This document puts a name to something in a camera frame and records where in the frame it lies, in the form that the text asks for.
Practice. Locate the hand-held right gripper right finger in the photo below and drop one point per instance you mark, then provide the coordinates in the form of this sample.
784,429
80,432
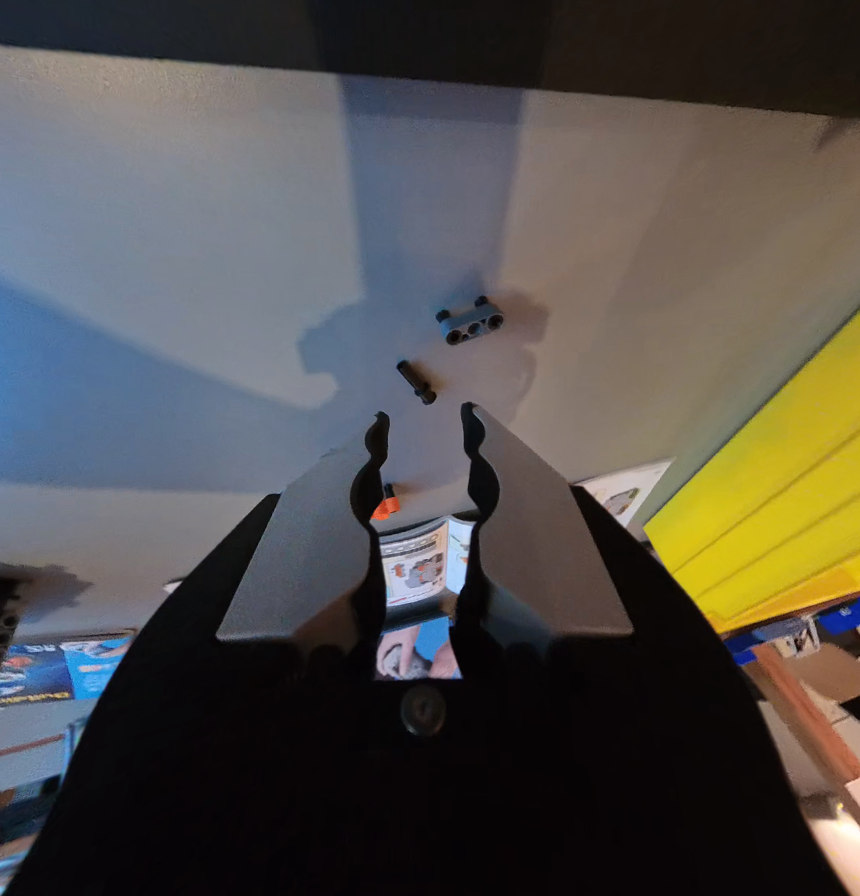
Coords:
542,560

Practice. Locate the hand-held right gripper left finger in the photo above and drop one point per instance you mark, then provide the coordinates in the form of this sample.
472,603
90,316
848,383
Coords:
297,560

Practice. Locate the black connector pin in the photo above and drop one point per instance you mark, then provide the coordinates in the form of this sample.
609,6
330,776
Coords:
416,381

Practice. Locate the grey three-hole beam with pins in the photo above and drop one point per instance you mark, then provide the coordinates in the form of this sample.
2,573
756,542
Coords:
472,327

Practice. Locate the grey desk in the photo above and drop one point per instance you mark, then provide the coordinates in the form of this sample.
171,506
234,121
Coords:
157,210

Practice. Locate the small orange connector piece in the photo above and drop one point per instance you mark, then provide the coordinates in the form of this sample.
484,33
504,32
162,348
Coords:
386,507

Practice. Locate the instruction booklet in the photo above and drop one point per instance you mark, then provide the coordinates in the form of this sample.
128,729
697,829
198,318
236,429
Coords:
416,556

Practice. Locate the yellow plastic storage bin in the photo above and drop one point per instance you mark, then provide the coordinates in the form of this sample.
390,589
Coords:
787,476

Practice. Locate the blue toy kit box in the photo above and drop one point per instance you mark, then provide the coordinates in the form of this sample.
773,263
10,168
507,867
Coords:
45,672

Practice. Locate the wooden shelf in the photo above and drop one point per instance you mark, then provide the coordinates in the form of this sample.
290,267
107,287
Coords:
801,714

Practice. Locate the blue storage bins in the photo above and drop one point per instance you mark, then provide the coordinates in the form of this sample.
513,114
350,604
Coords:
850,616

